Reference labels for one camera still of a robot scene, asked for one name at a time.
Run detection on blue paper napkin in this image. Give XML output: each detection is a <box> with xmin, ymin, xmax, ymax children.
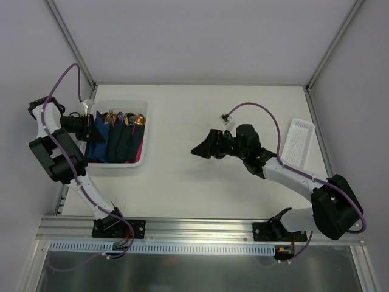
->
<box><xmin>87</xmin><ymin>111</ymin><xmax>111</xmax><ymax>163</ymax></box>

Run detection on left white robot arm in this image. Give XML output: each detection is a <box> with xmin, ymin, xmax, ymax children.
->
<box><xmin>28</xmin><ymin>97</ymin><xmax>132</xmax><ymax>238</ymax></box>

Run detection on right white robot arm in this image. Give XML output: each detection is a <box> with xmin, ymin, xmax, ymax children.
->
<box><xmin>191</xmin><ymin>124</ymin><xmax>363</xmax><ymax>241</ymax></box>

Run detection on rolled napkin bundles with cutlery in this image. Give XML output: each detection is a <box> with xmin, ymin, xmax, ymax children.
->
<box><xmin>105</xmin><ymin>109</ymin><xmax>146</xmax><ymax>164</ymax></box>

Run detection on white plastic bin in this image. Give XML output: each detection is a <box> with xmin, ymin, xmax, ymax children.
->
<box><xmin>84</xmin><ymin>99</ymin><xmax>149</xmax><ymax>169</ymax></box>

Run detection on white perforated utensil tray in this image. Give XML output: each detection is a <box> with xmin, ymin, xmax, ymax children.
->
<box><xmin>281</xmin><ymin>118</ymin><xmax>315</xmax><ymax>169</ymax></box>

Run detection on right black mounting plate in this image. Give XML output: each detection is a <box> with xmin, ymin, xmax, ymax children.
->
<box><xmin>252</xmin><ymin>222</ymin><xmax>308</xmax><ymax>242</ymax></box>

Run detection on black mounting plate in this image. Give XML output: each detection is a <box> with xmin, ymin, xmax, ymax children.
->
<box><xmin>252</xmin><ymin>222</ymin><xmax>308</xmax><ymax>242</ymax></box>
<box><xmin>92</xmin><ymin>216</ymin><xmax>146</xmax><ymax>239</ymax></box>

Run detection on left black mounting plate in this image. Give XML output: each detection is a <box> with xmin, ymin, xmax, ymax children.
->
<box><xmin>92</xmin><ymin>216</ymin><xmax>146</xmax><ymax>239</ymax></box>

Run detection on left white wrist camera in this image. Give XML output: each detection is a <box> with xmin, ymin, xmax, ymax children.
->
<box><xmin>81</xmin><ymin>99</ymin><xmax>94</xmax><ymax>114</ymax></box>

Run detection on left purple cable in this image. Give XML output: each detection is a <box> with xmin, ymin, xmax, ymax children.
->
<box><xmin>42</xmin><ymin>63</ymin><xmax>134</xmax><ymax>260</ymax></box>

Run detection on purple cable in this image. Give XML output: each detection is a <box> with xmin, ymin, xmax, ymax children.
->
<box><xmin>42</xmin><ymin>63</ymin><xmax>134</xmax><ymax>260</ymax></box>
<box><xmin>226</xmin><ymin>102</ymin><xmax>368</xmax><ymax>265</ymax></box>

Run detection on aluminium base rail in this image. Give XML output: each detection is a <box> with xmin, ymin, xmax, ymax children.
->
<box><xmin>35</xmin><ymin>216</ymin><xmax>365</xmax><ymax>246</ymax></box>

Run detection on white slotted cable duct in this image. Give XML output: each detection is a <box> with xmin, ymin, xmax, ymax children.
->
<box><xmin>49</xmin><ymin>240</ymin><xmax>275</xmax><ymax>257</ymax></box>

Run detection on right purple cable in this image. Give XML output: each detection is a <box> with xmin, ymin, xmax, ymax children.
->
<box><xmin>226</xmin><ymin>102</ymin><xmax>368</xmax><ymax>265</ymax></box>

